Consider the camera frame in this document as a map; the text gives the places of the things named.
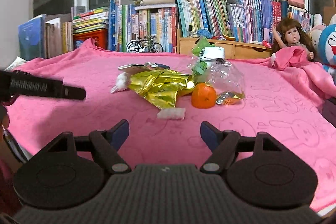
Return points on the miniature bicycle model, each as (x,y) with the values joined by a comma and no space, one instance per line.
(145,44)

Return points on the wooden drawer shelf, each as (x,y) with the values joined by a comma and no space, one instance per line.
(232,50)

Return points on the brown haired doll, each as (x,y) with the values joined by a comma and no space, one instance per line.
(289,33)

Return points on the white crumpled tissue ball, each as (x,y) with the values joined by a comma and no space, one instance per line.
(122,82)

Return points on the gold foil wrapper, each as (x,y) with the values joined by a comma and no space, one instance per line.
(162,87)

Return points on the row of books on shelf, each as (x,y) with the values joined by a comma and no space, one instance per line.
(247,21)

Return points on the stack of flat books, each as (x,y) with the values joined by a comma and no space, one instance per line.
(93,20)

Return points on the row of upright books left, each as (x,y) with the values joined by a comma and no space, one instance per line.
(130,20)

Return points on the orange tangerine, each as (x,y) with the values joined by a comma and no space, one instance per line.
(203,96)

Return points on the small orange candy wrapper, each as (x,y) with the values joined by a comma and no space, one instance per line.
(229,98)

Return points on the pink rabbit pattern blanket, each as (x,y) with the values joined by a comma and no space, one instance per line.
(282,99)

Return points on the blue Doraemon plush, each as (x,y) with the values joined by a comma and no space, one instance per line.
(327,49)

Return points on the blue yarn ball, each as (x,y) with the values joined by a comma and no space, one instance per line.
(204,33)

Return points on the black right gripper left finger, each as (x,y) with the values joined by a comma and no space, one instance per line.
(71,170)

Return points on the clear plastic bag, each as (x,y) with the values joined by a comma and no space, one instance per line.
(216,76)

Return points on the large blue book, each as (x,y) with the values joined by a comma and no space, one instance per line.
(31,36)

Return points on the white blue paper bag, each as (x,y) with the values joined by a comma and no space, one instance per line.
(213,53)

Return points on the white tissue piece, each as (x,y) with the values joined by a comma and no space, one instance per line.
(174,113)

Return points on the white pink rabbit plush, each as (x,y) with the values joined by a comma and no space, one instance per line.
(317,30)

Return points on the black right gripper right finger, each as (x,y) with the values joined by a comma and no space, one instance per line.
(259,170)

